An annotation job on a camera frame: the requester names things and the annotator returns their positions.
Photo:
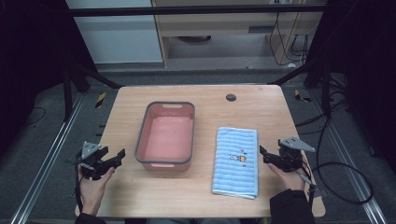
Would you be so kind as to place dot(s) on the person's right hand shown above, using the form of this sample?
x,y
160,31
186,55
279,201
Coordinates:
x,y
290,180

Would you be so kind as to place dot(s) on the black stand legs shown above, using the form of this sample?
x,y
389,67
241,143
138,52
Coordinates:
x,y
70,93
325,93

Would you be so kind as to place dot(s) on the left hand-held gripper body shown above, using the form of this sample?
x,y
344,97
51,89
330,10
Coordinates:
x,y
91,160

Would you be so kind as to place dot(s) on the pink basin with grey rim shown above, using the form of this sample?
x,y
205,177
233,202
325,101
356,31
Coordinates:
x,y
166,137

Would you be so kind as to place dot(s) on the round black table grommet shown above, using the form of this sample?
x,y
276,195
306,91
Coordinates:
x,y
231,97

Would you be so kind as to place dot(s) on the white cabinet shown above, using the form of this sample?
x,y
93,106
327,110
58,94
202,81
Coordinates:
x,y
118,34

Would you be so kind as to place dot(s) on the black horizontal frame bar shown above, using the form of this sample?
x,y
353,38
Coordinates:
x,y
186,11

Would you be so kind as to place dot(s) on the black curtain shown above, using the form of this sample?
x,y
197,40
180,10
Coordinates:
x,y
367,62
28,62

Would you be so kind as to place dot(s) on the light blue striped towel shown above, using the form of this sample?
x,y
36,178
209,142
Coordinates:
x,y
236,161

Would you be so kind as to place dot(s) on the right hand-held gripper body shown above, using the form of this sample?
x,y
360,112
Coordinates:
x,y
290,157

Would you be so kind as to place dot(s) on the yellow and black floor tape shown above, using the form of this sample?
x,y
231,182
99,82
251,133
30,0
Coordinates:
x,y
301,96
100,100

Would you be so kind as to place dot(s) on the aluminium floor rail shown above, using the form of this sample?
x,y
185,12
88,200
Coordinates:
x,y
49,158
351,165

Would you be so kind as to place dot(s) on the light wooden shelf unit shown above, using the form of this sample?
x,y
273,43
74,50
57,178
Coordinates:
x,y
218,26

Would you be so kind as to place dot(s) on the person's left hand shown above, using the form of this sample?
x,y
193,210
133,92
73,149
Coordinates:
x,y
92,189

